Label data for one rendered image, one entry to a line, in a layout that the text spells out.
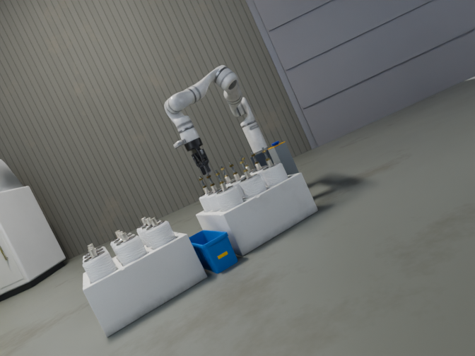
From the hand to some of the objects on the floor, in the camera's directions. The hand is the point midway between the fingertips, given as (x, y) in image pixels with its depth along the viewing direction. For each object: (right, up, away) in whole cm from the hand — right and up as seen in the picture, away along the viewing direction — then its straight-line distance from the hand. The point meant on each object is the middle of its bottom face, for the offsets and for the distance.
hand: (206, 171), depth 165 cm
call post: (+46, -15, +25) cm, 54 cm away
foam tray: (-21, -50, -13) cm, 55 cm away
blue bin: (+5, -38, -10) cm, 39 cm away
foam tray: (+24, -27, +7) cm, 37 cm away
